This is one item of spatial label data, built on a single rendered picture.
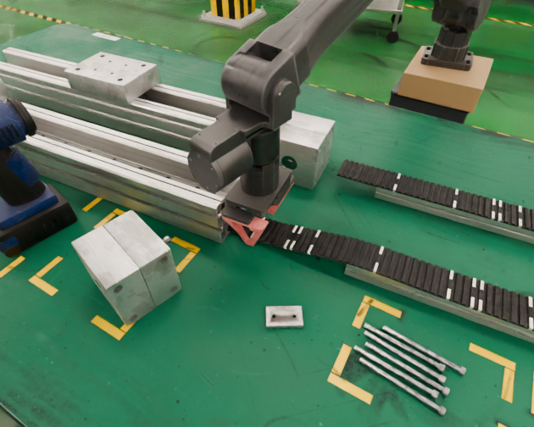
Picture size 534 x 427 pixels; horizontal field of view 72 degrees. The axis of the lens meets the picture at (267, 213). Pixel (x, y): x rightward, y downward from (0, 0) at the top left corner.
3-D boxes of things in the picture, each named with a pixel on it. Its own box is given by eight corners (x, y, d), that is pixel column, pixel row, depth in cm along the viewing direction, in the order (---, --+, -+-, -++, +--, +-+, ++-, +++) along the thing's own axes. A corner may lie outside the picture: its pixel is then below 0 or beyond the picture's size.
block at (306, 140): (333, 154, 77) (339, 114, 70) (312, 190, 69) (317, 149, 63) (293, 144, 80) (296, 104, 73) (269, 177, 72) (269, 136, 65)
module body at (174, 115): (289, 150, 78) (291, 114, 72) (269, 177, 72) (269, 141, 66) (25, 77, 102) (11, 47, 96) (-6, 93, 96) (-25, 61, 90)
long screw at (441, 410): (444, 410, 43) (447, 407, 42) (442, 418, 42) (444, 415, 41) (361, 357, 47) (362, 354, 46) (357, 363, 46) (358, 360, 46)
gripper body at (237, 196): (224, 207, 53) (219, 167, 48) (255, 168, 60) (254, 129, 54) (264, 221, 51) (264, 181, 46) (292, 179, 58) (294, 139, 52)
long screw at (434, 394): (437, 393, 44) (440, 390, 43) (435, 401, 43) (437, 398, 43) (355, 346, 48) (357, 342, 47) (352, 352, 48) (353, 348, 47)
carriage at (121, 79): (163, 93, 84) (157, 63, 79) (131, 116, 77) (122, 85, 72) (109, 80, 89) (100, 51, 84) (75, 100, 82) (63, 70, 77)
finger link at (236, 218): (224, 247, 58) (219, 205, 52) (245, 218, 63) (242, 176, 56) (263, 262, 56) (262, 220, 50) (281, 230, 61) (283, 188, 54)
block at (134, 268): (196, 279, 55) (186, 238, 48) (127, 328, 50) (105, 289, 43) (160, 242, 60) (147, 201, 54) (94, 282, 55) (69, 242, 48)
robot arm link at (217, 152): (298, 76, 41) (242, 55, 45) (223, 118, 35) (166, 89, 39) (293, 163, 49) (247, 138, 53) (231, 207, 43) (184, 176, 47)
